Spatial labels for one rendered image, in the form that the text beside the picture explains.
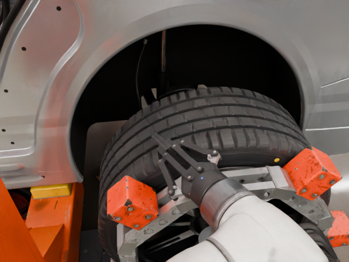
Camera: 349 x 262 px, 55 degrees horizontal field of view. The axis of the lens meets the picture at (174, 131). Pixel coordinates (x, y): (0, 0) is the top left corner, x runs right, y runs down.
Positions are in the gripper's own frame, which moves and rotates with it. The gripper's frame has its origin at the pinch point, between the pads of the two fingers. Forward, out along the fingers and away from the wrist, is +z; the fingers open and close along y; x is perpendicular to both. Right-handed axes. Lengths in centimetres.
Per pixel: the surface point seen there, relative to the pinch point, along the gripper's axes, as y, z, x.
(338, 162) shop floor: 95, 51, -161
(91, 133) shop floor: -20, 163, -88
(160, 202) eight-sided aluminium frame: -8.8, -4.1, -8.9
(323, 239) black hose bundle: 12.0, -28.2, -24.8
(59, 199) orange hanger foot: -38, 47, -28
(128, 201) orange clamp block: -13.3, -6.4, 0.4
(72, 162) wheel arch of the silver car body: -24, 42, -16
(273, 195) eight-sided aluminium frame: 10.6, -18.1, -15.8
